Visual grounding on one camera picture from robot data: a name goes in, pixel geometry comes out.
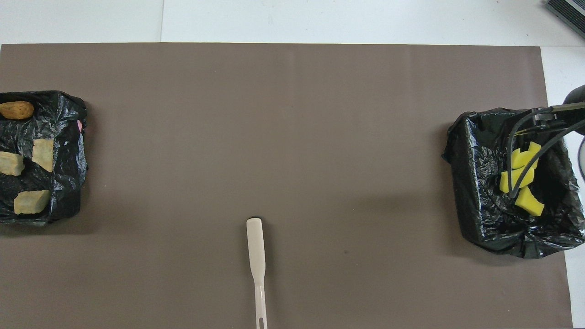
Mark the pale beige sponge chunk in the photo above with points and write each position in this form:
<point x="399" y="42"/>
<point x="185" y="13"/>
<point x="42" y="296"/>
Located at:
<point x="32" y="202"/>
<point x="11" y="163"/>
<point x="43" y="155"/>

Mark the orange brown sponge lump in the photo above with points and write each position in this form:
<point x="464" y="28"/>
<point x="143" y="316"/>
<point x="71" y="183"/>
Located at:
<point x="16" y="110"/>

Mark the small yellow sponge wedge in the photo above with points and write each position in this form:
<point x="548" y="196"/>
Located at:
<point x="531" y="203"/>

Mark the green and yellow sponge piece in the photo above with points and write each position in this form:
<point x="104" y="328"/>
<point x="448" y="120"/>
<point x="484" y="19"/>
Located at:
<point x="505" y="182"/>

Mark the bin lined with black bag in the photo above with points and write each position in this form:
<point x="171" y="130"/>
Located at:
<point x="64" y="119"/>
<point x="475" y="192"/>

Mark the pink brush with black bristles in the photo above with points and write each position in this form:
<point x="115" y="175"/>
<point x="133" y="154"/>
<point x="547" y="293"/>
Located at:
<point x="256" y="242"/>

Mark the grey ribbed device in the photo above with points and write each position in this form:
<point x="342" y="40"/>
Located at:
<point x="571" y="11"/>

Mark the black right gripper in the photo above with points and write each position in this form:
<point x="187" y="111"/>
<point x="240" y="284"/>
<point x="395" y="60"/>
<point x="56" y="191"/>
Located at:
<point x="566" y="108"/>

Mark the large notched yellow sponge piece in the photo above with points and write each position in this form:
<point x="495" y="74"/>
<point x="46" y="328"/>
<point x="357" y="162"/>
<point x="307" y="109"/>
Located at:
<point x="525" y="157"/>

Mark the brown table mat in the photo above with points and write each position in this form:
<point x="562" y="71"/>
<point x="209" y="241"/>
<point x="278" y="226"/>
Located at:
<point x="292" y="68"/>

